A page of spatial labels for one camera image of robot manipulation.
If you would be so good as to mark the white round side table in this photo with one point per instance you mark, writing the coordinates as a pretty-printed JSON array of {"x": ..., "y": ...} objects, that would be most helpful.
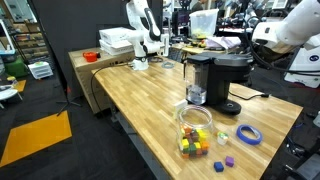
[{"x": 8, "y": 94}]

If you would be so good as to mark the glass jar of coloured cubes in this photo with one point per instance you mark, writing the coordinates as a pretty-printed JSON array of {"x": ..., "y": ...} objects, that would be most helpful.
[{"x": 195, "y": 140}]

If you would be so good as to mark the black tripod stand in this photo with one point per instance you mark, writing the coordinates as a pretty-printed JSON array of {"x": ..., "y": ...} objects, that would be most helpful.
[{"x": 68, "y": 100}]

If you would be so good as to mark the green storage bin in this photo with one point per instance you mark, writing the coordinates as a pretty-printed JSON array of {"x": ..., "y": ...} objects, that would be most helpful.
[{"x": 15, "y": 68}]

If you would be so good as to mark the white coffee pod green lid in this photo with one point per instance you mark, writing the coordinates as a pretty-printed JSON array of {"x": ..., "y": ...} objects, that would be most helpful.
[{"x": 222, "y": 138}]

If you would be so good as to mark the cluttered wooden side table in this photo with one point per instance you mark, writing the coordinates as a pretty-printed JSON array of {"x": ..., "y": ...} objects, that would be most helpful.
[{"x": 196, "y": 50}]

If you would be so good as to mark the working white robot arm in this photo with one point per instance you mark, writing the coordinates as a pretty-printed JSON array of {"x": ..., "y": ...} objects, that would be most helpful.
[{"x": 296, "y": 23}]

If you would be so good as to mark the black backdrop curtain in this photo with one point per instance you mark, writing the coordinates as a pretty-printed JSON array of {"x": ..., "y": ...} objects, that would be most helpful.
[{"x": 76, "y": 23}]

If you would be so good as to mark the white panel with blue logo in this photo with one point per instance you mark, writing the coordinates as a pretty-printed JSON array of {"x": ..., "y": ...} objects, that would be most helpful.
[{"x": 305, "y": 65}]

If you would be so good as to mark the white flat cardboard box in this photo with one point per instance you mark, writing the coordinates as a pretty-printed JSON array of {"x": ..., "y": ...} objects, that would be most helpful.
[
  {"x": 115, "y": 48},
  {"x": 115, "y": 33}
]

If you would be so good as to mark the small jar with yellow lid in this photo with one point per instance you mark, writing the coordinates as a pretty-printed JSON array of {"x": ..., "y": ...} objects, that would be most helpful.
[{"x": 12, "y": 81}]

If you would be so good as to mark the pink cloth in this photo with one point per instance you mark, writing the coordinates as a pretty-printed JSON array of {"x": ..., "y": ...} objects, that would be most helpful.
[{"x": 221, "y": 42}]

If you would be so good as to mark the clear plastic storage bin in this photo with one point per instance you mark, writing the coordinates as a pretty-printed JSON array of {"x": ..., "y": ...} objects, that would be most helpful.
[{"x": 203, "y": 23}]

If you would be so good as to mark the purple cube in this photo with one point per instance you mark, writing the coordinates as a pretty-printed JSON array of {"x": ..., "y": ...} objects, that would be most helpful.
[{"x": 229, "y": 161}]

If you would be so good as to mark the grey metal table frame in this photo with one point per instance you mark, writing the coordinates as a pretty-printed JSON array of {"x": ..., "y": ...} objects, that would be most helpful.
[{"x": 140, "y": 146}]

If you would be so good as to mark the blue masking tape roll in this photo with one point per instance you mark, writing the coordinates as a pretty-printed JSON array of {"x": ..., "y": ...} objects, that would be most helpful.
[{"x": 248, "y": 142}]

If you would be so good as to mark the idle white robot arm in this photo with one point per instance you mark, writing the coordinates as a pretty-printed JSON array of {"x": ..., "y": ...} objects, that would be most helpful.
[{"x": 143, "y": 36}]

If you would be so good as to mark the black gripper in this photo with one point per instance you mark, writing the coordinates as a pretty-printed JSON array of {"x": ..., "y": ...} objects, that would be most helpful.
[{"x": 258, "y": 55}]

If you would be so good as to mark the wooden storage shelf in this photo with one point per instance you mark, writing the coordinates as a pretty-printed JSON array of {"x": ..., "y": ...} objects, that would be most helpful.
[{"x": 30, "y": 43}]

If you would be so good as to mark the person in dark shirt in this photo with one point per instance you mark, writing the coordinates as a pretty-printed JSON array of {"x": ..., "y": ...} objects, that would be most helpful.
[{"x": 199, "y": 6}]

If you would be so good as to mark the blue cube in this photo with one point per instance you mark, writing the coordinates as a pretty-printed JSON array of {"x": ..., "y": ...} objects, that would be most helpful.
[{"x": 218, "y": 166}]

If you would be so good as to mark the white drawer organizer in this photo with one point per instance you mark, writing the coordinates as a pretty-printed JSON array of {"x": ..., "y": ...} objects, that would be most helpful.
[{"x": 40, "y": 70}]

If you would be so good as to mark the black single-serve coffee maker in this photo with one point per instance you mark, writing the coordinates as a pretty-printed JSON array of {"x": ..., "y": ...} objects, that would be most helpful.
[{"x": 218, "y": 81}]

